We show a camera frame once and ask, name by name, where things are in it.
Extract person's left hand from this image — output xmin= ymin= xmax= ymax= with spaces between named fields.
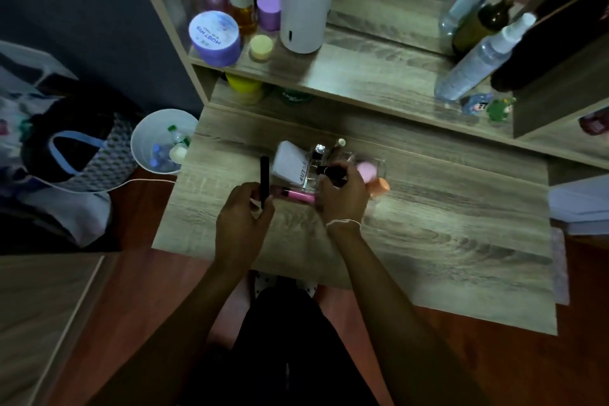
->
xmin=214 ymin=181 xmax=276 ymax=271

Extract person's right hand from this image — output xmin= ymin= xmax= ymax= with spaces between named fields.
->
xmin=315 ymin=164 xmax=370 ymax=232

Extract black round makeup item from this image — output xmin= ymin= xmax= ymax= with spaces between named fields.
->
xmin=316 ymin=165 xmax=349 ymax=187

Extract person's right forearm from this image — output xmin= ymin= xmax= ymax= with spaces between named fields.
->
xmin=328 ymin=222 xmax=491 ymax=406

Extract person's left forearm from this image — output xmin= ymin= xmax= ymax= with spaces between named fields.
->
xmin=86 ymin=258 xmax=260 ymax=406

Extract clear acrylic makeup organizer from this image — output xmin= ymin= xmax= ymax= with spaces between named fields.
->
xmin=301 ymin=138 xmax=387 ymax=197

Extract pink makeup sponge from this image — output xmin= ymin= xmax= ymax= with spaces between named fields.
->
xmin=356 ymin=161 xmax=379 ymax=184

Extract pink lip gloss tube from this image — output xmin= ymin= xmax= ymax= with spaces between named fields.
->
xmin=271 ymin=186 xmax=317 ymax=204

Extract white cosmetic tube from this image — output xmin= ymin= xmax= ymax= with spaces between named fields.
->
xmin=271 ymin=141 xmax=312 ymax=186

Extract dark green container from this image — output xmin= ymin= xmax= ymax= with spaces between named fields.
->
xmin=277 ymin=87 xmax=316 ymax=105

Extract wooden vanity shelf unit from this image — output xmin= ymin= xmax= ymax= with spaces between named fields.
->
xmin=123 ymin=0 xmax=609 ymax=173

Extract yellow container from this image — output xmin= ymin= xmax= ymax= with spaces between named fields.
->
xmin=226 ymin=73 xmax=265 ymax=106

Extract white waste bin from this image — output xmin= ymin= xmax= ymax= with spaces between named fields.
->
xmin=130 ymin=109 xmax=200 ymax=176

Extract black shorts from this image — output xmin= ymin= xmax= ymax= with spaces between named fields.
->
xmin=176 ymin=284 xmax=381 ymax=406

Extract small yellow lidded jar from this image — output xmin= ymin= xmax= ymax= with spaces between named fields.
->
xmin=249 ymin=34 xmax=275 ymax=61

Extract blue toy figurine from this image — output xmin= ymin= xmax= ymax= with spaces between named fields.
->
xmin=462 ymin=93 xmax=494 ymax=116

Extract green toy figurine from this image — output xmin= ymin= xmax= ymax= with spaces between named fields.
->
xmin=486 ymin=96 xmax=516 ymax=123

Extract purple lidded cream jar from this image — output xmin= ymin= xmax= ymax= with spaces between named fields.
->
xmin=188 ymin=10 xmax=242 ymax=68

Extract clear spray bottle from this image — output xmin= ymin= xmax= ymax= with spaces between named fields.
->
xmin=434 ymin=13 xmax=537 ymax=102

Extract purple capped jar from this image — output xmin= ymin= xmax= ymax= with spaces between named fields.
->
xmin=256 ymin=0 xmax=282 ymax=32

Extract patterned tote bag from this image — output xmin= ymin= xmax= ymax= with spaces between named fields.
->
xmin=0 ymin=87 xmax=143 ymax=249

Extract dark green glass bottle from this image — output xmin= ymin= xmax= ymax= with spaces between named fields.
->
xmin=451 ymin=0 xmax=512 ymax=58

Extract stack of white papers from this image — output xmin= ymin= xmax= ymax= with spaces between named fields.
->
xmin=547 ymin=175 xmax=609 ymax=236

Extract white cable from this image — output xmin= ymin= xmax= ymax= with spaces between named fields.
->
xmin=45 ymin=176 xmax=178 ymax=194

